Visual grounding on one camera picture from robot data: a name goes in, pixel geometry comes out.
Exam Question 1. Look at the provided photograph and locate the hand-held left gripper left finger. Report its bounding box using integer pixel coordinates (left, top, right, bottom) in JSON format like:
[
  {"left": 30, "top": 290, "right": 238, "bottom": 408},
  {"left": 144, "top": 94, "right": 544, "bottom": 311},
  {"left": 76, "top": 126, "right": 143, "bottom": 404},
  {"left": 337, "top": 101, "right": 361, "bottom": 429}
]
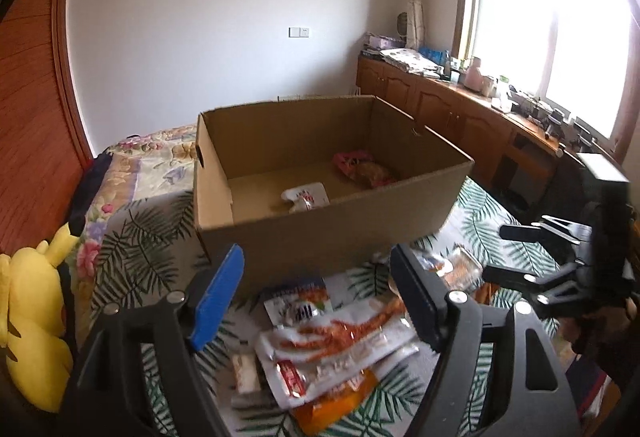
[{"left": 60, "top": 244, "right": 246, "bottom": 437}]

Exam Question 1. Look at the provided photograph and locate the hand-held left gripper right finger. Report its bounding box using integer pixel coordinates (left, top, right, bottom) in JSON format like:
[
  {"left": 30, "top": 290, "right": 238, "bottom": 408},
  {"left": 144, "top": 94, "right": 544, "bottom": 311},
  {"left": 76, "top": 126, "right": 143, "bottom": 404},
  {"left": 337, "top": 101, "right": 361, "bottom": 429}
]
[{"left": 390, "top": 244, "right": 583, "bottom": 437}]

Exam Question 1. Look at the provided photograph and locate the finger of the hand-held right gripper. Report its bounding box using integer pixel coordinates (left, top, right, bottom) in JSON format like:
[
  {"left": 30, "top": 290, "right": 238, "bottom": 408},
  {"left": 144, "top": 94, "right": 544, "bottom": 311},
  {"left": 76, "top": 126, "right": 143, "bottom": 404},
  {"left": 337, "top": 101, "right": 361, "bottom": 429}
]
[
  {"left": 498, "top": 215, "right": 595, "bottom": 246},
  {"left": 481, "top": 259, "right": 593, "bottom": 315}
]

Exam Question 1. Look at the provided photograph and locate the clear brown snack packet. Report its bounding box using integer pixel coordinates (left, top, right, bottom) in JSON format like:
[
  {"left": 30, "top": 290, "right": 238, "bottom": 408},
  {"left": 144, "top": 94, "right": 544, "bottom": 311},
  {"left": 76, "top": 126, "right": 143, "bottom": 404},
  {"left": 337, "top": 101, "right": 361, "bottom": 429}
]
[{"left": 420, "top": 244, "right": 486, "bottom": 294}]

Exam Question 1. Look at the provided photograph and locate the small beige snack packet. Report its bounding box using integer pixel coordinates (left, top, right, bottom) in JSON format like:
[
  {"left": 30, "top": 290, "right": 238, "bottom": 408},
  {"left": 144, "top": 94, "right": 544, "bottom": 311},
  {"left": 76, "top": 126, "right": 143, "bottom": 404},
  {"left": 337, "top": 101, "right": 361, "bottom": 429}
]
[{"left": 231, "top": 352, "right": 263, "bottom": 395}]

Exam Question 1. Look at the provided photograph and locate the blue and white snack packet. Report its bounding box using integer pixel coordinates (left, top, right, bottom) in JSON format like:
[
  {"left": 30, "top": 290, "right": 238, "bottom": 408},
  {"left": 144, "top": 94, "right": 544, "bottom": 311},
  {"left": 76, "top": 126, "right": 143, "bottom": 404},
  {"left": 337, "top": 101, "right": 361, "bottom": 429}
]
[{"left": 262, "top": 279, "right": 333, "bottom": 329}]

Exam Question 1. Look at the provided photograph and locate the large white chicken feet packet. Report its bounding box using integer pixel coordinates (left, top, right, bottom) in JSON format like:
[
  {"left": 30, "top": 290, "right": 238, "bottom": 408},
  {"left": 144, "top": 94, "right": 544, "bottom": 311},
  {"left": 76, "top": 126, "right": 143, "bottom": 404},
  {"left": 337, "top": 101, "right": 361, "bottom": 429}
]
[{"left": 255, "top": 297, "right": 421, "bottom": 413}]

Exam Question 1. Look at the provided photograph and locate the brown cardboard box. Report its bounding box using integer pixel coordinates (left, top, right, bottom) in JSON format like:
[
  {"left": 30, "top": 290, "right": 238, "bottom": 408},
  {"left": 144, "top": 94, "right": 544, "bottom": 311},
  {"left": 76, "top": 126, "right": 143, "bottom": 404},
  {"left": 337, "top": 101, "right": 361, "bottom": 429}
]
[{"left": 192, "top": 94, "right": 476, "bottom": 298}]

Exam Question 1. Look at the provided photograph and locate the orange snack packet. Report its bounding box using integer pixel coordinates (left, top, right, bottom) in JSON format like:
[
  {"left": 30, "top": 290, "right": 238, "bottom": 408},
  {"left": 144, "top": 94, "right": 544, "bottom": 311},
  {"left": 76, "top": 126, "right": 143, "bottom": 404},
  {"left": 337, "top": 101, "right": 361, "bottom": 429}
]
[{"left": 290, "top": 369, "right": 381, "bottom": 435}]

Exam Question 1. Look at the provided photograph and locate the leaf print blanket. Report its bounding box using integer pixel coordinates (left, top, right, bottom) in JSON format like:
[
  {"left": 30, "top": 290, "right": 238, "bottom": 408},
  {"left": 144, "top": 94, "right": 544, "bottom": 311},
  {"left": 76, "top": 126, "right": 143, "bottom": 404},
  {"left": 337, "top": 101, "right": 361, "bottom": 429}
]
[{"left": 90, "top": 177, "right": 616, "bottom": 437}]

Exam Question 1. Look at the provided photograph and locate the white red-print snack packet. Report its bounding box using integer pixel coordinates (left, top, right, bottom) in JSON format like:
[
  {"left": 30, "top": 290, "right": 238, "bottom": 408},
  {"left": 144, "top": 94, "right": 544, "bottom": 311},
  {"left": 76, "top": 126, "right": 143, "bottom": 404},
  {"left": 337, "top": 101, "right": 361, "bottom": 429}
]
[{"left": 281, "top": 183, "right": 331, "bottom": 214}]

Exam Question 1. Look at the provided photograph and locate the wooden cabinet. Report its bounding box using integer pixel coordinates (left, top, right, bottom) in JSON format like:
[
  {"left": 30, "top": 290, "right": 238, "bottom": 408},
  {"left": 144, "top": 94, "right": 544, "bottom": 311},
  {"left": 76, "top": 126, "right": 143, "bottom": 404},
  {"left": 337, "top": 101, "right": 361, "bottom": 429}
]
[{"left": 356, "top": 56, "right": 626, "bottom": 212}]

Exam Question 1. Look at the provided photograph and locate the pink snack packet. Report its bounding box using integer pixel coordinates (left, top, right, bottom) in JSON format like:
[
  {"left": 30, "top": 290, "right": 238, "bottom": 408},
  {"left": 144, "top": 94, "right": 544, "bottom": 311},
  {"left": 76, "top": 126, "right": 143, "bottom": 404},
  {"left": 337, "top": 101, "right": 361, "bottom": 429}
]
[{"left": 332, "top": 149, "right": 399, "bottom": 190}]

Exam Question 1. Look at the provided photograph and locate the pink kettle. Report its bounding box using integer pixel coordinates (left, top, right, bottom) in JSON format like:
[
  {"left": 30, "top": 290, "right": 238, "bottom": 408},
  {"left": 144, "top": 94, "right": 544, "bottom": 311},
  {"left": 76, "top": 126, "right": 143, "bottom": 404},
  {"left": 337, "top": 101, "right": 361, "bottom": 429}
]
[{"left": 465, "top": 57, "right": 484, "bottom": 90}]

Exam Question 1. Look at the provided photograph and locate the dark blue cloth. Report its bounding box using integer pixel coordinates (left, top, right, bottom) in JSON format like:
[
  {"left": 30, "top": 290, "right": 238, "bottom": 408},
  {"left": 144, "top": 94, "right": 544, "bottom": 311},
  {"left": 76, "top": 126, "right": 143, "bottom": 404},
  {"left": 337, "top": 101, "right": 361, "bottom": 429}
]
[{"left": 67, "top": 134, "right": 141, "bottom": 238}]

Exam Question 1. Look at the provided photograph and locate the yellow plush toy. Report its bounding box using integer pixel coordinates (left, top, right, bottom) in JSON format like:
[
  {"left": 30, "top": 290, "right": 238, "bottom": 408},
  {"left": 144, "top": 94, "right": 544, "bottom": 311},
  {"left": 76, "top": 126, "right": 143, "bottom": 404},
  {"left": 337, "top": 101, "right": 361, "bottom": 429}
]
[{"left": 0, "top": 224, "right": 81, "bottom": 413}]

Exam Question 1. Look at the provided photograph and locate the wooden framed window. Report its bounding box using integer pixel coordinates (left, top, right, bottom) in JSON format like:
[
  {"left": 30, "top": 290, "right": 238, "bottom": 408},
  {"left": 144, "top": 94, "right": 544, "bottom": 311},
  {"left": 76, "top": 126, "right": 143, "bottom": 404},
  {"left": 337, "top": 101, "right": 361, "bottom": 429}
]
[{"left": 457, "top": 0, "right": 640, "bottom": 162}]

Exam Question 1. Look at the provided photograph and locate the folded patterned cloth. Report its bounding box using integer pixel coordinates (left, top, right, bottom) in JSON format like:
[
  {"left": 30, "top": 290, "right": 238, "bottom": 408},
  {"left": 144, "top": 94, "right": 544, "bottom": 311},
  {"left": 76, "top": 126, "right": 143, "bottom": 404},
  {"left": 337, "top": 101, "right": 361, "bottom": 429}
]
[{"left": 380, "top": 48, "right": 440, "bottom": 78}]

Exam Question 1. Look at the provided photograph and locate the purple box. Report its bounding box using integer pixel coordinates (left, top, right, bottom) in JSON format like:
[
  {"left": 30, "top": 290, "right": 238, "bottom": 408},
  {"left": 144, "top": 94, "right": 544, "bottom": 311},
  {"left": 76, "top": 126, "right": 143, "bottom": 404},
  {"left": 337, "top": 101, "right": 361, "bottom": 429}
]
[{"left": 365, "top": 34, "right": 406, "bottom": 50}]

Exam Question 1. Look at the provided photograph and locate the wooden headboard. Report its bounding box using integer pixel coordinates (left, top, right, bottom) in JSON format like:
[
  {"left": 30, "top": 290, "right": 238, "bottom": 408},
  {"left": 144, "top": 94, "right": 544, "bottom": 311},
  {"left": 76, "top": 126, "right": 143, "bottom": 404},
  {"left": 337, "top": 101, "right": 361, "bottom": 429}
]
[{"left": 0, "top": 0, "right": 108, "bottom": 258}]

